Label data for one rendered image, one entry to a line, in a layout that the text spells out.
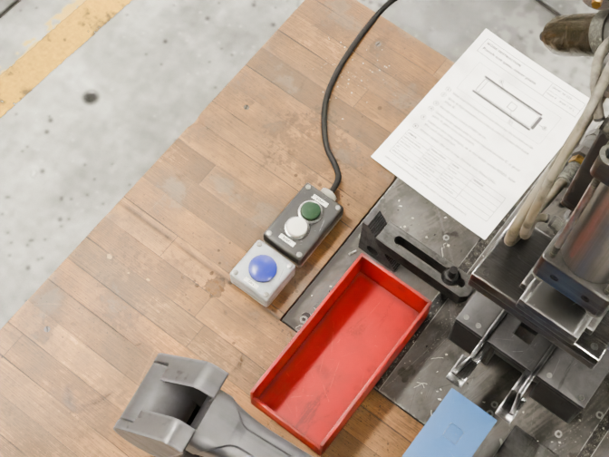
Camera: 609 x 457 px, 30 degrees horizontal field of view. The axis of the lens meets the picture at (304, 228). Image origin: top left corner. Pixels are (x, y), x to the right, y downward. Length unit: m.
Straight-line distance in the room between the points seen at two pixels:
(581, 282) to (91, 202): 1.63
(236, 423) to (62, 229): 1.59
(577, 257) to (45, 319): 0.76
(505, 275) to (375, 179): 0.37
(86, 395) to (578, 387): 0.66
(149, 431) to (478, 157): 0.78
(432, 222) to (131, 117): 1.26
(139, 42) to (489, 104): 1.32
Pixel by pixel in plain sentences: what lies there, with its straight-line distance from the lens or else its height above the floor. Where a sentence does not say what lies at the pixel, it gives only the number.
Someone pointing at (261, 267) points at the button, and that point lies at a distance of 1.59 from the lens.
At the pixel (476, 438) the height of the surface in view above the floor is 0.99.
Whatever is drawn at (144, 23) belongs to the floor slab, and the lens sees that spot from 2.92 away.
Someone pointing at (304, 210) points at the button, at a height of 0.94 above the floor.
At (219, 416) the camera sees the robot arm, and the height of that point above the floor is 1.32.
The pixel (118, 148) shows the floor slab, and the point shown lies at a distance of 2.75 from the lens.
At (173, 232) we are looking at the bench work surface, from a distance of 1.65.
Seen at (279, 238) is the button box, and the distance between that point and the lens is 1.61.
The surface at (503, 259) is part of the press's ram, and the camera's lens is 1.40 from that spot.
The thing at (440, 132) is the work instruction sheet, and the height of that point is 0.90.
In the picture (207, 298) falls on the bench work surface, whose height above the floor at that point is 0.90.
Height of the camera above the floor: 2.41
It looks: 66 degrees down
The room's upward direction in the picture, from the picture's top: 4 degrees clockwise
